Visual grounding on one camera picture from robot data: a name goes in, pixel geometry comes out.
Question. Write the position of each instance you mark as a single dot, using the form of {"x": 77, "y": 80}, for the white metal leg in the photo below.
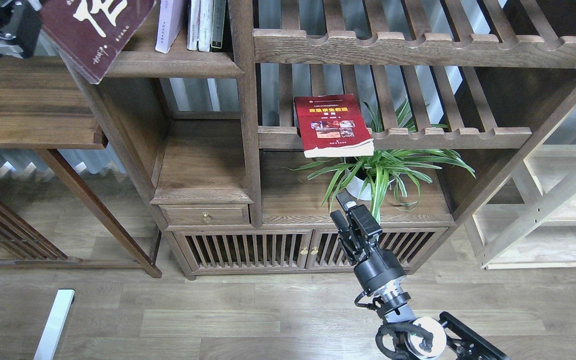
{"x": 55, "y": 324}

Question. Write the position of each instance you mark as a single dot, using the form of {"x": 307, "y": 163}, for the light wooden shelf rack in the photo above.
{"x": 531, "y": 221}

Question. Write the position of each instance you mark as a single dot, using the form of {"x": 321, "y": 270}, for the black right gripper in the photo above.
{"x": 373, "y": 266}

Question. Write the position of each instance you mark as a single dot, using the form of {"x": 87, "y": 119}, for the green spider plant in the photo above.
{"x": 397, "y": 171}

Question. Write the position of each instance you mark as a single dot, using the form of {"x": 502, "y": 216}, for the maroon book with white characters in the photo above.
{"x": 91, "y": 33}

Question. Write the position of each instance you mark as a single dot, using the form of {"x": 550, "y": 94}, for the dark green upright book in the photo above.
{"x": 218, "y": 25}

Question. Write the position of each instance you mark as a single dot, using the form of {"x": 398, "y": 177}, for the red paperback book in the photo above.
{"x": 332, "y": 126}

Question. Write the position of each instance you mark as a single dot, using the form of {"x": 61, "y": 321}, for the white upright book left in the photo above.
{"x": 193, "y": 25}

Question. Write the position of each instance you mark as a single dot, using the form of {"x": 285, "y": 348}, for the white plant pot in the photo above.
{"x": 360, "y": 187}

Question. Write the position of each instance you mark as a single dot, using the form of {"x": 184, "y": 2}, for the white upright book middle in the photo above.
{"x": 205, "y": 25}

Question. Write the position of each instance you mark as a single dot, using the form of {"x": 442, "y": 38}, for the pale lavender paperback book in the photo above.
{"x": 171, "y": 20}

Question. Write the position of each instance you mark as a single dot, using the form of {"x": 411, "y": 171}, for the white upright book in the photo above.
{"x": 205, "y": 25}
{"x": 193, "y": 25}

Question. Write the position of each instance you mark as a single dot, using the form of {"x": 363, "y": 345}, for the dark wooden bookshelf cabinet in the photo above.
{"x": 217, "y": 132}

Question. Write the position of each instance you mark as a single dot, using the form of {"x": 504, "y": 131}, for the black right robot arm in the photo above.
{"x": 402, "y": 335}

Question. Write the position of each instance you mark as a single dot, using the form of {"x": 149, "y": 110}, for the brass drawer knob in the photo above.
{"x": 207, "y": 218}

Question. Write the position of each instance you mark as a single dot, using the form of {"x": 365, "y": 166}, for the dark wooden side table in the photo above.
{"x": 41, "y": 109}

